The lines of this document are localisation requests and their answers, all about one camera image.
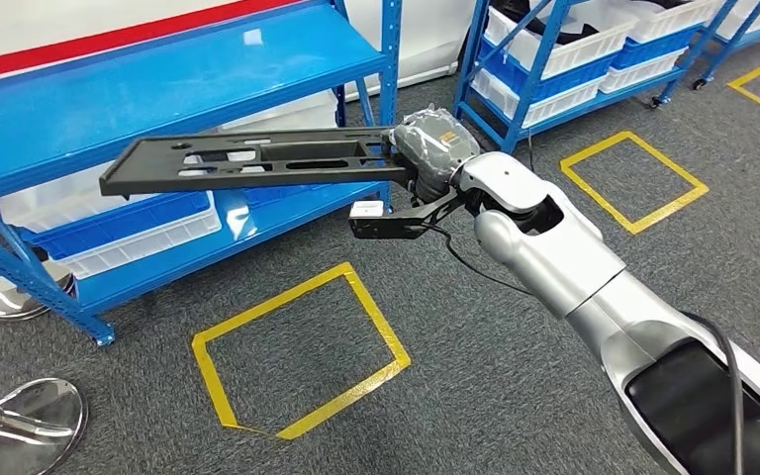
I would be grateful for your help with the long black plastic part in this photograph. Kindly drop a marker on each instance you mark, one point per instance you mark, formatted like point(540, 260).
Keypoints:
point(157, 170)

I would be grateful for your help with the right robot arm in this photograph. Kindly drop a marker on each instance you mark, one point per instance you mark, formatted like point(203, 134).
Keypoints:
point(550, 256)

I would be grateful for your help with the blue wheeled shelf rack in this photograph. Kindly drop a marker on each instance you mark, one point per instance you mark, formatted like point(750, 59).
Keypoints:
point(732, 46)
point(518, 118)

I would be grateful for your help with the blue metal shelf rack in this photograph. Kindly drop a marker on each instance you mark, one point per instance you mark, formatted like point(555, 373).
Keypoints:
point(157, 92)

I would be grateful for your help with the blue plastic crate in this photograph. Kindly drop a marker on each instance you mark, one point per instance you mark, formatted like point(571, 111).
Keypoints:
point(124, 226)
point(288, 195)
point(662, 49)
point(577, 82)

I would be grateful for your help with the white car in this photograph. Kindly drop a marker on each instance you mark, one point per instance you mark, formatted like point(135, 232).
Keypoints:
point(432, 33)

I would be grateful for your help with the translucent plastic crate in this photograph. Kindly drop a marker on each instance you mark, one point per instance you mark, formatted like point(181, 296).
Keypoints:
point(46, 206)

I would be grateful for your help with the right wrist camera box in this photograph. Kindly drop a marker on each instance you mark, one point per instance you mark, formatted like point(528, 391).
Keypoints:
point(380, 226)

